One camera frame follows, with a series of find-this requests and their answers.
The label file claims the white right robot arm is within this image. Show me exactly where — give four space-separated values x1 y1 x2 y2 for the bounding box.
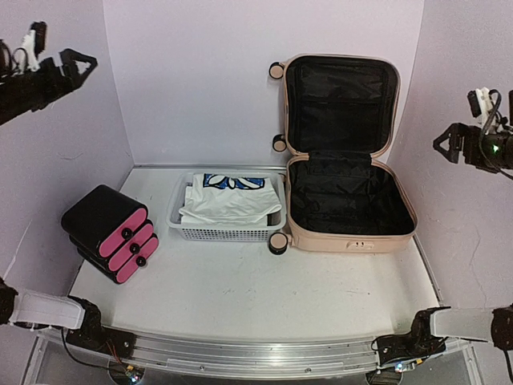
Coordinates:
403 87 512 355

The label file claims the white perforated plastic basket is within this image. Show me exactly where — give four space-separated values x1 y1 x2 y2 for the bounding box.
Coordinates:
166 170 287 241

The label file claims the black pink drawer organizer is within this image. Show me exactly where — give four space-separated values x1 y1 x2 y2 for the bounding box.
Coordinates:
61 184 160 285

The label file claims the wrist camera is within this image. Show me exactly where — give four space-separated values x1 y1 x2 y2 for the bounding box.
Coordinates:
467 87 493 127
21 21 47 72

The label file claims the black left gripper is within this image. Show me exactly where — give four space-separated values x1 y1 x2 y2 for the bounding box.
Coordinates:
0 47 100 124

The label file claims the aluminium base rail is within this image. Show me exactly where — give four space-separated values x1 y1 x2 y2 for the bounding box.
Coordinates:
38 304 476 374

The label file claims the beige hard-shell suitcase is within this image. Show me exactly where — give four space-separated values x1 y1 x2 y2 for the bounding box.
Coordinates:
268 55 418 255

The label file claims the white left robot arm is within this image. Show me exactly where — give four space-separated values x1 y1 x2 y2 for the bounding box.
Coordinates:
1 30 108 351

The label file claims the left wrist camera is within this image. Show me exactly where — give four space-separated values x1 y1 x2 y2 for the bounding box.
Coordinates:
21 21 47 72

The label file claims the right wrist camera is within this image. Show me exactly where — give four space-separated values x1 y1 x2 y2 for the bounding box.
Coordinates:
467 87 493 127

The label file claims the black garment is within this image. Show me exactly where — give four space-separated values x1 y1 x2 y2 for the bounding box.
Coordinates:
267 212 281 226

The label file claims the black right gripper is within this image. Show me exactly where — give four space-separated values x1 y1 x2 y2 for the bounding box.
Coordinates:
431 122 513 172

